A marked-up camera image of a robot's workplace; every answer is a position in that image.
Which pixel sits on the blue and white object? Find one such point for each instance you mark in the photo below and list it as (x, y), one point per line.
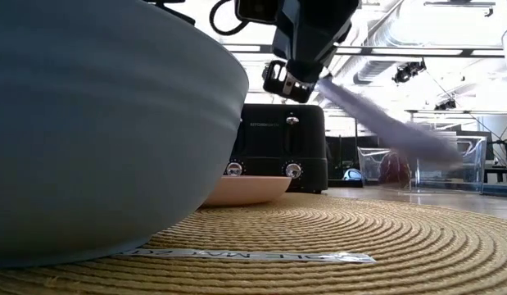
(353, 175)

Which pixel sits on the black four-slot toaster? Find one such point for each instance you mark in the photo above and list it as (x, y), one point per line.
(277, 143)

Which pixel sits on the blue bowl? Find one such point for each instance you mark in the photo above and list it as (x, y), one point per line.
(93, 135)

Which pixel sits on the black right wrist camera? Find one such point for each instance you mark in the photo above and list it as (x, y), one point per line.
(257, 10)

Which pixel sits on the pink plate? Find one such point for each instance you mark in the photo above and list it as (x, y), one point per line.
(249, 190)

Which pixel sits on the round woven straw placemat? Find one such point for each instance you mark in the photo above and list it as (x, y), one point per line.
(318, 229)

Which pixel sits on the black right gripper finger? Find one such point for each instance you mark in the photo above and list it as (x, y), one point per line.
(306, 70)
(283, 86)

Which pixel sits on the clear plastic container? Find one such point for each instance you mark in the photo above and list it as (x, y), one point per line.
(449, 172)

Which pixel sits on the black ceiling spotlight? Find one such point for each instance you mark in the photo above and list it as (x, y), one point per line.
(408, 71)
(445, 105)

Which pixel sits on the white printed label tape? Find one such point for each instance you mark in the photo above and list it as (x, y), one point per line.
(245, 255)

